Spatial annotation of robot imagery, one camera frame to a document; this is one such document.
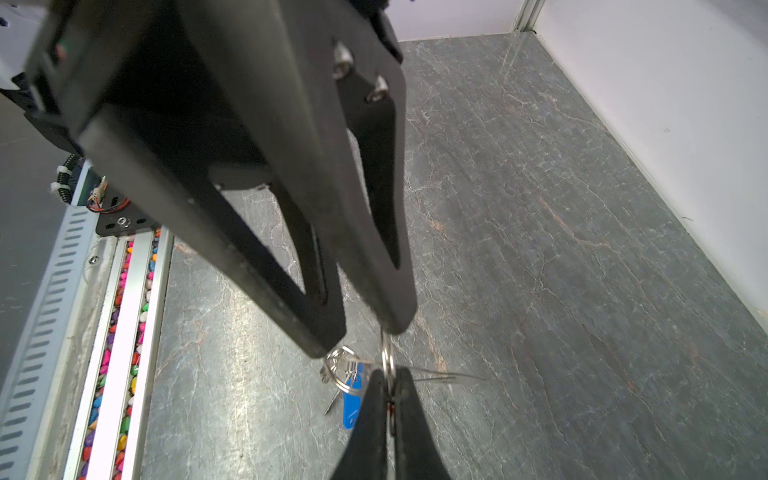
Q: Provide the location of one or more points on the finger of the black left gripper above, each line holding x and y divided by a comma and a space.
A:
320, 88
184, 200

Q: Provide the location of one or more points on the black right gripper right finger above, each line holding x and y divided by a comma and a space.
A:
416, 454

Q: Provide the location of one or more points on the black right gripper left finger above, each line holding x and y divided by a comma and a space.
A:
365, 456

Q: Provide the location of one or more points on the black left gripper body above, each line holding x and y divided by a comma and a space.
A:
137, 54

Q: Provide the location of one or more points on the blue key tag with key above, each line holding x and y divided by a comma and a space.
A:
351, 399

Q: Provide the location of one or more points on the red key tag with key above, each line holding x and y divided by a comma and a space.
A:
391, 418

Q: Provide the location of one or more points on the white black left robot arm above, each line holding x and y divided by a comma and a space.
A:
268, 210

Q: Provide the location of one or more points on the aluminium frame corner post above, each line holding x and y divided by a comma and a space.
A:
527, 15

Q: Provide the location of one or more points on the aluminium base rail with beads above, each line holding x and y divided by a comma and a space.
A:
95, 420

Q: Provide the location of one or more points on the white vented cable duct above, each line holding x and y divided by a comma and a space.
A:
26, 389

